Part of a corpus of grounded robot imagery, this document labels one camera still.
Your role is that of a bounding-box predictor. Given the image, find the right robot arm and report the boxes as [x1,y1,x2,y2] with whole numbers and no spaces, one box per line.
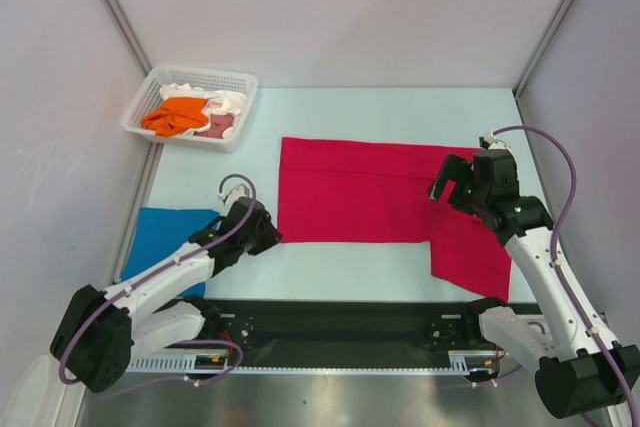
[428,149,639,425]

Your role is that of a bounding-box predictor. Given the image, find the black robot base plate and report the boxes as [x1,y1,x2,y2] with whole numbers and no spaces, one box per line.
[159,296,586,368]

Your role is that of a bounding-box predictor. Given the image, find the white t shirt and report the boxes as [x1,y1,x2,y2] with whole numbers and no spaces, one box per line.
[159,83,247,139]

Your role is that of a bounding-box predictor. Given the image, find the folded blue t shirt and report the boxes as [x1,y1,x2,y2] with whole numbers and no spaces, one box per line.
[120,207,219,281]

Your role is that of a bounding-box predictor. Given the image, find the red t shirt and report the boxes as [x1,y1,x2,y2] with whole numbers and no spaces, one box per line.
[277,137,511,301]

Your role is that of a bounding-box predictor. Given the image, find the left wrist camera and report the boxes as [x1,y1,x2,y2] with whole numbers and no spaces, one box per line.
[218,184,251,207]

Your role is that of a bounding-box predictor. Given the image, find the maroon t shirt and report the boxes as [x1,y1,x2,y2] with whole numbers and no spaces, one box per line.
[206,113,235,139]

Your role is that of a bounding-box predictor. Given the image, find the aluminium frame post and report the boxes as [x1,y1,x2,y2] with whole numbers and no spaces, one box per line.
[512,0,577,101]
[100,0,153,76]

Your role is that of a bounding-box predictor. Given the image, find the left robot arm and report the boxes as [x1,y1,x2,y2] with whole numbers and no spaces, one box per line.
[50,197,282,393]

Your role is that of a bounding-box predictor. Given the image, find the left aluminium frame post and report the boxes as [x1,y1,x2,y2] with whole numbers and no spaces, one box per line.
[100,0,153,76]

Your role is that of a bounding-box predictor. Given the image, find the white slotted cable duct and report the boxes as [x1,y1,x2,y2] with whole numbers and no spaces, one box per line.
[126,349,497,375]

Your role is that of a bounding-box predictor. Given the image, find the white plastic basket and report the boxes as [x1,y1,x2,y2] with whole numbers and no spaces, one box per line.
[122,66,258,153]

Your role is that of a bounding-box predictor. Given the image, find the right aluminium frame post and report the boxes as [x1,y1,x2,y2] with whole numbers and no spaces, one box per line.
[512,0,577,101]

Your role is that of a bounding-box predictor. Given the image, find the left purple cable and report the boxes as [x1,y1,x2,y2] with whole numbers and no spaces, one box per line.
[58,174,259,401]

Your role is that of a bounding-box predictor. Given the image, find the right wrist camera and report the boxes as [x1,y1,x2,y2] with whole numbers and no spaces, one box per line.
[479,132,512,152]

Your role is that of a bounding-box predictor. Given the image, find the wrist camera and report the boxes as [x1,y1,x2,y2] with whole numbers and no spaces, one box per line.
[479,132,512,152]
[218,184,251,207]

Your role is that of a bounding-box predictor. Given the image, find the orange t shirt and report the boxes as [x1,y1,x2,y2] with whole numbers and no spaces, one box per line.
[140,97,209,137]

